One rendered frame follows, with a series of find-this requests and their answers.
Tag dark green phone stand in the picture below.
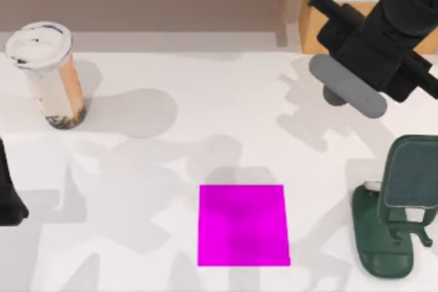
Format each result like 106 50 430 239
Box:
351 134 438 280

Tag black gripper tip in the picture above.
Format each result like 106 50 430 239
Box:
0 137 30 228

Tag flat magenta square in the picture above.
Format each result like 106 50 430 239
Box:
196 184 292 267

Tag milk tea cup with lid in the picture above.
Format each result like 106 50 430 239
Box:
5 21 88 131

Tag open wooden shelf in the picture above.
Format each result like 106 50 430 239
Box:
0 0 308 49

